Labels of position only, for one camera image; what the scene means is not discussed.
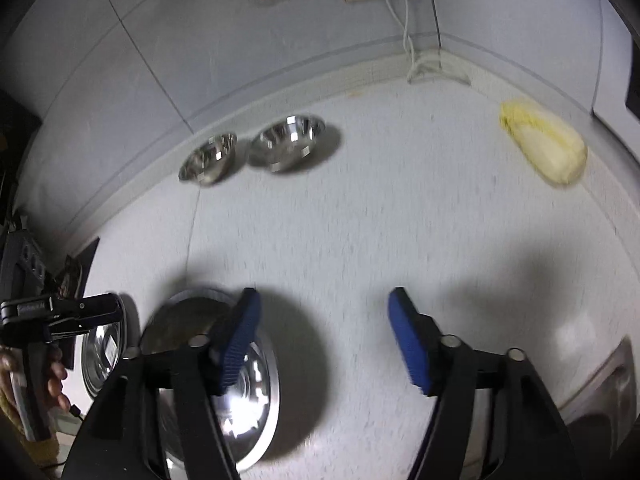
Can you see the person's left hand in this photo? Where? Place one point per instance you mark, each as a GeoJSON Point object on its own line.
{"type": "Point", "coordinates": [56, 380]}

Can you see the dark range hood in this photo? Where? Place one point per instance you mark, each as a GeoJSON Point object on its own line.
{"type": "Point", "coordinates": [15, 130]}

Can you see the napa cabbage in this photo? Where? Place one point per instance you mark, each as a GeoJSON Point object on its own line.
{"type": "Point", "coordinates": [545, 140]}

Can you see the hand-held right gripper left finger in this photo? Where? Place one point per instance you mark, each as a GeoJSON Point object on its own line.
{"type": "Point", "coordinates": [240, 340]}

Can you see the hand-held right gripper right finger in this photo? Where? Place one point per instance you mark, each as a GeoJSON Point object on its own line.
{"type": "Point", "coordinates": [407, 345]}

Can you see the medium steel bowl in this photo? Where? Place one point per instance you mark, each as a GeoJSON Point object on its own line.
{"type": "Point", "coordinates": [287, 140]}

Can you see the black gas stove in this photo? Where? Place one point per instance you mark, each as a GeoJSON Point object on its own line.
{"type": "Point", "coordinates": [82, 270]}

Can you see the large steel bowl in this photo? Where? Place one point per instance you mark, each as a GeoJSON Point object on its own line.
{"type": "Point", "coordinates": [102, 355]}
{"type": "Point", "coordinates": [255, 385]}

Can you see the small steel bowl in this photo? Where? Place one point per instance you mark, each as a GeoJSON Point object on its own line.
{"type": "Point", "coordinates": [207, 160]}

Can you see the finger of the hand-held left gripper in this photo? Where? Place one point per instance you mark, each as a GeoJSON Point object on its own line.
{"type": "Point", "coordinates": [90, 304]}
{"type": "Point", "coordinates": [85, 321]}

